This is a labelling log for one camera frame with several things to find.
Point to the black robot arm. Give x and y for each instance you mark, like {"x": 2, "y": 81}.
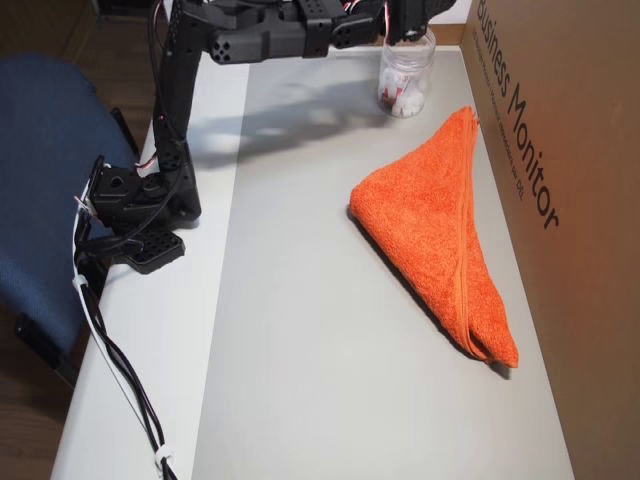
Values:
{"x": 175, "y": 100}

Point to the clear plastic jar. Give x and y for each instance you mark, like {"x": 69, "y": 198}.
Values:
{"x": 405, "y": 75}

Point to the blue office chair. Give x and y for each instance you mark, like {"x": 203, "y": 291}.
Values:
{"x": 45, "y": 150}

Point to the red white eraser packet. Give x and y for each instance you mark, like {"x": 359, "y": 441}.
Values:
{"x": 391, "y": 95}

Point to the grey table mat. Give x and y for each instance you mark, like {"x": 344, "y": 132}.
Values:
{"x": 300, "y": 375}

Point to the white eraser cubes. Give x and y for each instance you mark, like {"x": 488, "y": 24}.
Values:
{"x": 412, "y": 97}

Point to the orange terry towel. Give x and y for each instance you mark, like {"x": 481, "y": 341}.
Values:
{"x": 425, "y": 225}

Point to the brown Business Monitor cardboard box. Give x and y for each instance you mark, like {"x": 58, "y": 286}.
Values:
{"x": 575, "y": 250}

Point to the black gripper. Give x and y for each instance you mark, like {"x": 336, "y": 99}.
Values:
{"x": 411, "y": 31}

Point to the brown wooden strip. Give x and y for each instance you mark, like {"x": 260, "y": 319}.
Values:
{"x": 450, "y": 35}

